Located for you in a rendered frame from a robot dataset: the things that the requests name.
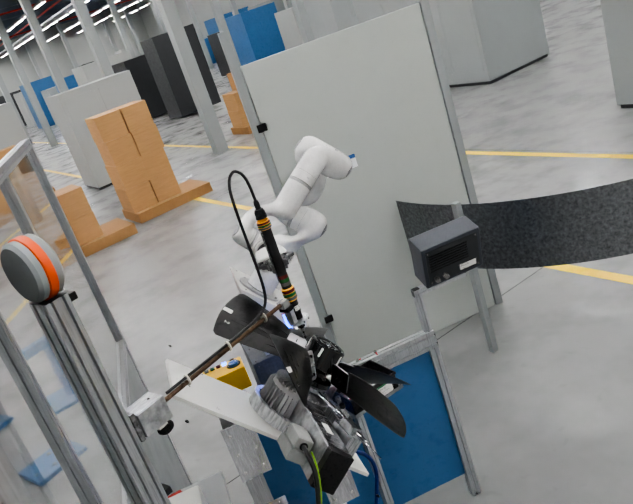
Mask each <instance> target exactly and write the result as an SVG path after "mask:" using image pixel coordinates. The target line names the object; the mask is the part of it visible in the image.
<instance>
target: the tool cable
mask: <svg viewBox="0 0 633 504"><path fill-rule="evenodd" d="M234 173H238V174H239V175H241V176H242V177H243V179H244V180H245V182H246V184H247V186H248V188H249V190H250V192H251V195H252V198H253V200H254V201H256V200H257V199H256V197H255V194H254V192H253V189H252V187H251V185H250V183H249V181H248V179H247V177H246V176H245V175H244V174H243V173H242V172H240V171H238V170H233V171H231V172H230V174H229V176H228V191H229V196H230V199H231V202H232V205H233V208H234V211H235V214H236V217H237V220H238V223H239V225H240V228H241V231H242V233H243V236H244V239H245V241H246V244H247V247H248V250H249V252H250V255H251V258H252V260H253V263H254V266H255V269H256V271H257V274H258V277H259V280H260V283H261V287H262V290H263V296H264V305H263V308H262V310H261V312H260V313H259V315H258V316H257V317H256V318H255V319H254V320H253V321H252V322H251V323H250V324H249V325H247V326H246V327H245V328H244V329H243V330H241V331H240V332H239V333H238V334H237V335H235V336H234V337H233V338H232V339H231V340H229V341H228V342H227V341H226V342H225V343H224V345H223V346H222V347H221V348H219V349H218V350H217V351H216V352H214V353H213V354H212V355H211V356H209V357H208V358H207V359H206V360H204V361H203V362H202V363H201V364H199V365H198V366H197V367H196V368H194V369H193V370H192V371H191V372H189V373H188V374H187V375H184V376H183V378H182V379H181V380H179V381H178V382H177V383H176V384H175V385H173V386H172V387H171V388H170V389H168V390H167V391H166V392H165V393H166V394H169V393H170V392H171V391H173V390H174V389H175V388H176V387H178V386H179V385H180V384H181V383H183V382H184V381H185V380H188V381H189V384H188V385H191V384H192V382H191V379H190V378H189V377H190V376H191V375H192V374H194V373H195V372H196V371H197V370H199V369H200V368H201V367H202V366H204V365H205V364H206V363H207V362H209V361H210V360H211V359H212V358H213V357H215V356H216V355H217V354H218V353H220V352H221V351H222V350H223V349H225V348H226V347H227V346H228V347H230V350H229V352H231V351H232V346H231V343H232V342H233V341H234V340H236V339H237V338H238V337H239V336H240V335H242V334H243V333H244V332H245V331H246V330H248V329H249V328H250V327H251V326H252V325H253V324H254V323H255V322H256V321H257V320H258V319H259V318H260V317H261V318H262V317H264V318H265V319H266V321H264V322H267V320H268V319H267V316H266V315H265V313H264V311H265V309H266V305H267V295H266V290H265V286H264V282H263V279H262V276H261V273H260V271H259V268H258V265H257V262H256V259H255V257H254V254H253V251H252V249H251V246H250V243H249V240H248V238H247V235H246V232H245V230H244V227H243V224H242V222H241V219H240V216H239V213H238V210H237V207H236V204H235V201H234V198H233V194H232V190H231V177H232V175H233V174H234Z"/></svg>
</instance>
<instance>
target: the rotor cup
mask: <svg viewBox="0 0 633 504"><path fill-rule="evenodd" d="M326 343H327V344H330V346H331V347H329V346H327V345H326ZM322 348H323V349H324V350H323V352H322V353H321V355H320V357H318V354H319V352H320V351H321V349H322ZM305 349H307V350H308V351H310V350H312V352H313V356H314V363H315V370H316V379H315V380H313V381H312V384H311V386H313V387H315V388H317V389H320V390H324V391H327V390H329V388H330V386H331V383H330V381H329V380H328V378H327V377H326V376H327V375H332V366H333V364H337V362H338V361H339V359H340V357H342V358H341V360H342V359H343V357H344V354H345V353H344V351H343V350H342V349H341V348H340V347H339V346H337V345H336V344H334V343H333V342H331V341H330V340H328V339H326V338H324V337H322V336H319V335H313V336H312V337H311V340H310V341H309V343H308V345H307V346H306V348H305ZM341 360H340V361H339V363H338V365H339V364H340V362H341Z"/></svg>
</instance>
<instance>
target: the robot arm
mask: <svg viewBox="0 0 633 504"><path fill-rule="evenodd" d="M295 160H296V163H297V165H296V167H295V168H294V170H293V172H292V173H291V175H290V177H289V178H288V180H287V182H286V183H285V185H284V187H283V189H282V190H281V192H280V194H279V195H278V197H277V199H276V200H275V201H274V202H272V203H269V204H264V205H260V206H261V207H263V209H264V210H265V212H266V214H267V216H273V217H276V218H277V219H278V220H279V221H280V222H281V223H283V224H285V225H286V226H288V227H290V228H291V229H293V230H295V231H297V232H298V233H297V235H294V236H288V235H281V234H277V235H274V238H275V240H276V243H277V246H278V249H279V251H280V254H281V257H282V260H283V262H284V265H285V268H286V269H287V268H288V266H289V264H290V262H291V260H292V258H293V257H294V255H295V253H296V252H297V251H298V249H299V248H300V247H301V246H303V245H305V244H307V243H309V242H311V241H313V240H316V239H318V238H319V237H321V236H322V235H323V234H324V233H325V231H326V229H327V220H326V218H325V216H324V215H323V214H321V213H320V212H318V211H317V210H315V209H313V208H311V207H310V206H308V205H311V204H313V203H315V202H316V201H317V200H318V199H319V198H320V196H321V195H322V193H323V190H324V188H325V184H326V178H325V176H327V177H329V178H332V179H337V180H340V179H344V178H346V177H347V176H348V175H349V174H350V172H351V170H352V166H353V165H352V161H351V159H350V158H349V157H348V156H347V155H346V154H344V153H343V152H341V151H339V150H337V149H335V148H334V147H332V146H330V145H328V144H327V143H325V142H323V141H321V140H319V139H317V138H315V137H313V136H306V137H303V138H301V139H300V140H299V142H298V143H297V145H296V147H295ZM254 210H255V207H254V208H252V209H250V210H249V211H247V212H246V213H245V215H244V216H243V217H242V219H241V222H242V224H243V227H244V230H245V232H246V235H247V238H248V240H249V243H250V246H251V249H252V251H253V254H254V256H255V257H256V261H257V265H258V268H259V271H260V273H261V276H262V279H263V282H264V286H265V290H266V295H267V300H270V301H273V302H277V301H278V300H279V298H278V296H277V295H276V294H275V293H274V290H275V289H276V287H277V285H278V283H279V282H278V280H277V277H276V274H275V273H276V272H275V269H274V267H273V264H272V263H271V261H270V258H269V256H268V253H267V250H266V248H265V245H264V242H263V240H262V237H261V234H260V232H259V231H257V230H256V229H254V228H253V226H254V224H255V222H256V221H257V220H256V218H255V215H254ZM232 238H233V240H234V241H235V242H236V243H237V244H239V245H240V246H242V247H244V248H245V249H247V250H248V247H247V244H246V241H245V239H244V236H243V233H242V231H241V228H240V225H239V223H238V225H237V226H236V228H235V230H234V231H233V234H232ZM248 251H249V250H248ZM239 281H240V283H241V284H242V285H243V286H244V287H246V288H247V289H248V290H250V291H251V292H253V293H255V294H257V295H258V296H260V297H262V298H264V296H263V290H262V287H261V283H260V280H259V277H258V274H257V271H256V269H254V271H253V273H252V274H251V276H250V278H249V279H248V278H246V277H241V278H240V279H239Z"/></svg>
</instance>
